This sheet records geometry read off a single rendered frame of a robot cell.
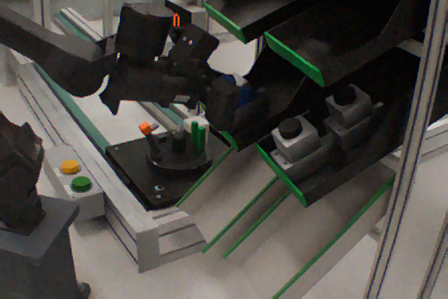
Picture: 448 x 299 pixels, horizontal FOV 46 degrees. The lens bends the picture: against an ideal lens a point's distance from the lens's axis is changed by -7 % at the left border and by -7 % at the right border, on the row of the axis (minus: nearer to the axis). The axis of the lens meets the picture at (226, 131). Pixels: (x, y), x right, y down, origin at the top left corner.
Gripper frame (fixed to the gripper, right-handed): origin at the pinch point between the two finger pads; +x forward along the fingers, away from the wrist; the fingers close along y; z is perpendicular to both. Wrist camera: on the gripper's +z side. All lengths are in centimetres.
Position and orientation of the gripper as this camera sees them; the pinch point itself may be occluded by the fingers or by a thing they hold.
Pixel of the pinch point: (229, 87)
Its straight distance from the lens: 81.9
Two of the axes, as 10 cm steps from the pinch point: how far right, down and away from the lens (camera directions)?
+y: -4.6, -4.2, 7.8
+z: 2.4, -9.1, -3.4
